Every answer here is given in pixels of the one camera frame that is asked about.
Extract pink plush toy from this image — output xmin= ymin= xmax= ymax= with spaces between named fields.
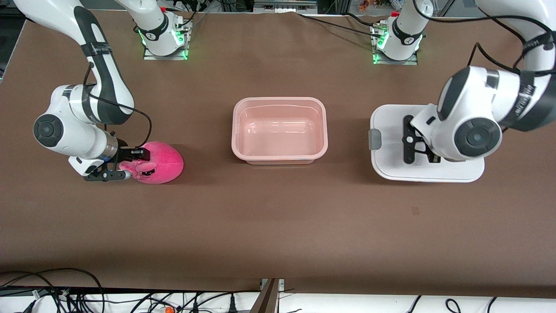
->
xmin=118 ymin=141 xmax=184 ymax=185

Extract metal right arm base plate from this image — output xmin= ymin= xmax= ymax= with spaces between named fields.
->
xmin=143 ymin=20 xmax=192 ymax=61

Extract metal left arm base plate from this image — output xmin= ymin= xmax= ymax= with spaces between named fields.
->
xmin=371 ymin=24 xmax=420 ymax=66

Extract aluminium profile beam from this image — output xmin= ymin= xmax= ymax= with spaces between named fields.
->
xmin=250 ymin=278 xmax=285 ymax=313

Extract pink translucent plastic box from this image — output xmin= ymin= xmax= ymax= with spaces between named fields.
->
xmin=232 ymin=97 xmax=328 ymax=165

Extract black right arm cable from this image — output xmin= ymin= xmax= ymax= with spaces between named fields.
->
xmin=83 ymin=63 xmax=153 ymax=148

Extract short black cable on table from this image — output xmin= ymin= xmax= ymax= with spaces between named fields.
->
xmin=345 ymin=12 xmax=379 ymax=27

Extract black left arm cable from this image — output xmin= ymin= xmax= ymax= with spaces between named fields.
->
xmin=413 ymin=0 xmax=556 ymax=75

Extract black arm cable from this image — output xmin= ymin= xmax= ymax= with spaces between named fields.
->
xmin=83 ymin=63 xmax=153 ymax=148
xmin=413 ymin=0 xmax=556 ymax=75

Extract long black cable on table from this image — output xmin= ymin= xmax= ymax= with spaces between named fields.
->
xmin=298 ymin=13 xmax=377 ymax=39

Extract large looped black cable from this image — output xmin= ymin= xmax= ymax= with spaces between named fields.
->
xmin=0 ymin=268 xmax=106 ymax=313

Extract aluminium frame rail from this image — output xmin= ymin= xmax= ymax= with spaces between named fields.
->
xmin=254 ymin=0 xmax=318 ymax=13

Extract white box lid grey clips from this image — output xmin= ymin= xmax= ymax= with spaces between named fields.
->
xmin=368 ymin=104 xmax=485 ymax=183

